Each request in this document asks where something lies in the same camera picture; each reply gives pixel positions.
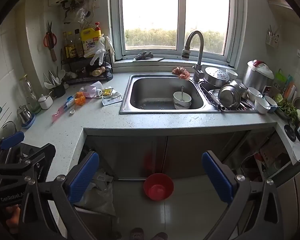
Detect green plastic holder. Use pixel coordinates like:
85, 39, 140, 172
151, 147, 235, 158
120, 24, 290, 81
276, 69, 287, 85

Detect black wire rack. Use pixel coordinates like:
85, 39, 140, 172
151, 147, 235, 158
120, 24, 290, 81
61, 47, 114, 84

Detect orange dishcloth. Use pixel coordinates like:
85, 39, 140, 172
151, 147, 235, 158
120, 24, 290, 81
172, 66, 191, 80

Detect person's left hand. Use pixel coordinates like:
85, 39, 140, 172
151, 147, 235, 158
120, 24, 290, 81
4, 204, 22, 233

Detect steel cabinet door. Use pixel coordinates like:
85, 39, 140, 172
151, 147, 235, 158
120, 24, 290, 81
86, 135, 165, 180
165, 134, 250, 177

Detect glass jar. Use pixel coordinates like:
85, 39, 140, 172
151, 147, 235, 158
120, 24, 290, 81
19, 76, 42, 114

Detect pink clear plastic bag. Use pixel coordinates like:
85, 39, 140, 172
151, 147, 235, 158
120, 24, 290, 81
79, 81, 104, 98

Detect white round plate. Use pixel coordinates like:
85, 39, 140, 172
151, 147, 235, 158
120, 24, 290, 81
292, 141, 300, 162

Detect orange packet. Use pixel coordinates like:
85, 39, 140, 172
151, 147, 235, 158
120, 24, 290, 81
74, 92, 87, 105

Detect steel dish drainer rack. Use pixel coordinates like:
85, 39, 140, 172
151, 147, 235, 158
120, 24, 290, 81
199, 80, 258, 113

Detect blue rimmed bowl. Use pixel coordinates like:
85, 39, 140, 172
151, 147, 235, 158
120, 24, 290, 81
264, 95, 278, 113

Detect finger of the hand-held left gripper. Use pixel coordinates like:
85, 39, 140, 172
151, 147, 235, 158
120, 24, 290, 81
0, 131, 25, 165
0, 143, 56, 183

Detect colourful cutting board set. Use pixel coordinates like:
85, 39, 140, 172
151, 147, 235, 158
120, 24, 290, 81
282, 75, 297, 100

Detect yellow detergent bottle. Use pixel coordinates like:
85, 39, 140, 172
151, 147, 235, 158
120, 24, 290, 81
80, 22, 102, 55

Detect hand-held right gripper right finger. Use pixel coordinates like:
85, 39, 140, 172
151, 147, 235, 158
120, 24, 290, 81
202, 151, 285, 240

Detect glass seasoning bottle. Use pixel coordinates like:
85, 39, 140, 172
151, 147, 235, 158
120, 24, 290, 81
74, 29, 84, 57
68, 31, 77, 58

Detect ginger root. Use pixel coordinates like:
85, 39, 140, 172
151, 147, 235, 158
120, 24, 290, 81
91, 66, 107, 77

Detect blue saucer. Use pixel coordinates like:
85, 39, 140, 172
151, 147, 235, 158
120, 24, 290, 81
21, 114, 37, 129

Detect black utensil holder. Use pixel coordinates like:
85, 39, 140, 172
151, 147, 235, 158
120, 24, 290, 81
51, 82, 66, 98

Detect dark scrubber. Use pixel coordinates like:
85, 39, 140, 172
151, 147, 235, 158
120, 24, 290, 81
135, 51, 154, 61

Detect beige bag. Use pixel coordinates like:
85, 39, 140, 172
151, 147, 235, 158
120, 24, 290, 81
72, 169, 117, 240

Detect red handled scissors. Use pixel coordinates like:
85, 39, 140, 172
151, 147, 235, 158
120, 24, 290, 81
43, 21, 57, 48

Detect white hanging cloth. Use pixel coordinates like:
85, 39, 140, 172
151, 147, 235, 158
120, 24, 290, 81
104, 36, 115, 55

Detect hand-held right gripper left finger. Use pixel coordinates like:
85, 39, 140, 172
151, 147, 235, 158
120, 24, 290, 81
19, 151, 100, 240

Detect steel sink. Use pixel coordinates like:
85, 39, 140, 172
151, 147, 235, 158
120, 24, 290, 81
119, 74, 208, 114

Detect steel mixing bowl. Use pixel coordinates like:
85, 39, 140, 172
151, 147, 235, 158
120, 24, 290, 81
217, 84, 241, 110

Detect green vegetables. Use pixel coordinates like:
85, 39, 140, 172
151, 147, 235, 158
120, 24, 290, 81
275, 94, 299, 125

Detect steel steamer pot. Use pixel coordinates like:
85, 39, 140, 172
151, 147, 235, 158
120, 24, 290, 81
204, 66, 230, 88

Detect black round disc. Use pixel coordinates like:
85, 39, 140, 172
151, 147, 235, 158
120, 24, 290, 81
284, 124, 297, 142

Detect small steel pot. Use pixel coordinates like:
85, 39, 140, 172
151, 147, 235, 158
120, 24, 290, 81
17, 105, 32, 123

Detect white condiment jar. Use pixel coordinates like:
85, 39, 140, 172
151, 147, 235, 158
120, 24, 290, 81
38, 94, 54, 110

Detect red plastic basin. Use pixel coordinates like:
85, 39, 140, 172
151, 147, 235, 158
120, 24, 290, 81
143, 173, 175, 201

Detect steel rice cooker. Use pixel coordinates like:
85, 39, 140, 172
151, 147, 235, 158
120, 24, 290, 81
242, 59, 275, 95

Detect white bowl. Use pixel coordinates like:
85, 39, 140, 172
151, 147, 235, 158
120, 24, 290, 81
254, 96, 270, 114
173, 91, 192, 110
226, 68, 238, 82
247, 87, 263, 102

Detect white framed window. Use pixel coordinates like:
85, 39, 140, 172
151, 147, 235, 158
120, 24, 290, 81
110, 0, 243, 67

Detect pink packet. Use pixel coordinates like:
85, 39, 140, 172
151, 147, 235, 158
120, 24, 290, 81
51, 105, 70, 123

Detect wall chopstick holder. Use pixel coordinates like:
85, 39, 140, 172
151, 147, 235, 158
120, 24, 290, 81
266, 25, 280, 46

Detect steel faucet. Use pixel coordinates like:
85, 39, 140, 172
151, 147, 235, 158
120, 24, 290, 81
181, 30, 205, 82

